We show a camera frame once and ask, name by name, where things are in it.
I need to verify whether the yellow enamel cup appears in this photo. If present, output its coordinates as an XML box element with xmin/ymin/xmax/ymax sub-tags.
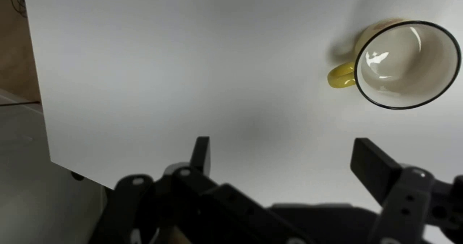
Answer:
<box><xmin>327</xmin><ymin>18</ymin><xmax>462</xmax><ymax>110</ymax></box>

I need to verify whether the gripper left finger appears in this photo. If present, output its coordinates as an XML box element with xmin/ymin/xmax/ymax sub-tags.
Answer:
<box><xmin>89</xmin><ymin>136</ymin><xmax>314</xmax><ymax>244</ymax></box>

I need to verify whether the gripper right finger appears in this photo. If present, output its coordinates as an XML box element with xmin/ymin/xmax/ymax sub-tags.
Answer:
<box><xmin>350</xmin><ymin>138</ymin><xmax>463</xmax><ymax>244</ymax></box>

